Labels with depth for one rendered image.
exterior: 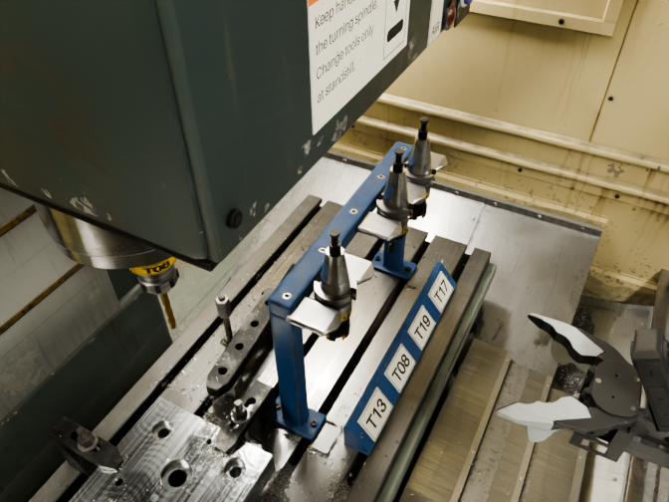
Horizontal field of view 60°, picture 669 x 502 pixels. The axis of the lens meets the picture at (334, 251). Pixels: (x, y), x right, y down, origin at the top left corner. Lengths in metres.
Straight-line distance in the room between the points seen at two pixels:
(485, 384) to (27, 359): 0.94
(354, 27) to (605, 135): 1.12
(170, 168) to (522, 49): 1.20
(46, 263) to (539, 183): 1.15
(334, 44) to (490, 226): 1.26
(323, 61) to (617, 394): 0.48
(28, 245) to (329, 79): 0.81
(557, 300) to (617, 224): 0.25
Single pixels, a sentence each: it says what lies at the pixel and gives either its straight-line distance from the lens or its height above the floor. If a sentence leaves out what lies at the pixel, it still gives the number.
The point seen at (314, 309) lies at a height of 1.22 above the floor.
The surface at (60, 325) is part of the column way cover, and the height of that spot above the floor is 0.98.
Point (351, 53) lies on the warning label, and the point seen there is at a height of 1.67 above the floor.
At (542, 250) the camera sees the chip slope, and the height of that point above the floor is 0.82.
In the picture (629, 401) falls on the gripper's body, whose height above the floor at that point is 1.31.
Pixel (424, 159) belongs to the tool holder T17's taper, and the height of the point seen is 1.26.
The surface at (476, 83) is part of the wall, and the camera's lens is 1.48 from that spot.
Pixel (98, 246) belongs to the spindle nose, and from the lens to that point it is 0.51.
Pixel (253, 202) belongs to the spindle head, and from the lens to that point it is 0.34.
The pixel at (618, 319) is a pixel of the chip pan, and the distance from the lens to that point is 1.71.
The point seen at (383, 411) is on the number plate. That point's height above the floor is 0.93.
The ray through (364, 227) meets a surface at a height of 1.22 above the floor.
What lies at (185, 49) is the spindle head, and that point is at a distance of 0.26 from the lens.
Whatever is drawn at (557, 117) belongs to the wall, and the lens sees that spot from 1.47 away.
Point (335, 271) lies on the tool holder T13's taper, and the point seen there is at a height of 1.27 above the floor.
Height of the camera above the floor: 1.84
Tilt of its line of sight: 43 degrees down
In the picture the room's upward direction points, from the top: 1 degrees counter-clockwise
